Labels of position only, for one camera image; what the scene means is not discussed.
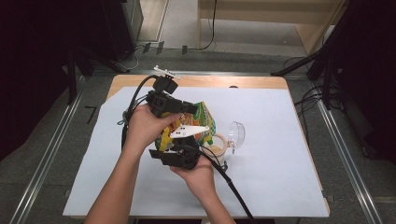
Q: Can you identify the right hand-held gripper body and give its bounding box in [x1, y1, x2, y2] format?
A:
[158, 124, 211, 171]

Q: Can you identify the black metal stand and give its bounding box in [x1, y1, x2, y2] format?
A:
[65, 46, 94, 105]

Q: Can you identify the long metal floor rail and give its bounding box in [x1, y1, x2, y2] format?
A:
[8, 91, 84, 224]
[310, 81, 376, 224]

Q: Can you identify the yellow spout pouch green cap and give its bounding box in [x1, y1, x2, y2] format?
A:
[154, 101, 218, 153]

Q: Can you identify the right hand-held gripper cable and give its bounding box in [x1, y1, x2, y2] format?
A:
[198, 144, 257, 224]

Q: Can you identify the left hand-held gripper cable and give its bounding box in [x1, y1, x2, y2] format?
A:
[117, 74, 160, 151]

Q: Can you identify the clear jar with hinged lid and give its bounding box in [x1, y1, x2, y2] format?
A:
[203, 120, 247, 168]

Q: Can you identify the black tripod stand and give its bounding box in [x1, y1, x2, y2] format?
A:
[270, 0, 368, 110]

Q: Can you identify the wooden table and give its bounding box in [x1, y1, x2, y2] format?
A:
[106, 74, 332, 219]

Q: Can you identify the light wooden shelf unit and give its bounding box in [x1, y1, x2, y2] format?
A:
[196, 0, 347, 56]

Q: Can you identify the short metal floor rail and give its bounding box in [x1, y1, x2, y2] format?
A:
[92, 69, 273, 77]

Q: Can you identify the person's left hand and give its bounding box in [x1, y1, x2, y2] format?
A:
[124, 104, 182, 155]

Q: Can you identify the black floor cables bundle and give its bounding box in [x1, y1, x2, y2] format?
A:
[293, 84, 326, 133]

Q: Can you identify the hanging black cable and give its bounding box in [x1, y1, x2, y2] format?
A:
[199, 0, 219, 51]

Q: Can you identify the dark cabinet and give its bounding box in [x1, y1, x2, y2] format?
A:
[101, 0, 145, 63]

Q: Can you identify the white floor cable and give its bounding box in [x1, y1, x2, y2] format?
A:
[122, 46, 140, 71]

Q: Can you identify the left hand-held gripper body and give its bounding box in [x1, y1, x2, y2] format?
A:
[146, 64, 188, 119]

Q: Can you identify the hand-held gripper cable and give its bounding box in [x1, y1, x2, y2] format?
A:
[198, 144, 257, 224]
[117, 74, 160, 151]

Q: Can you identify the person's right hand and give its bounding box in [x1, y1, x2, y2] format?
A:
[170, 155, 217, 200]

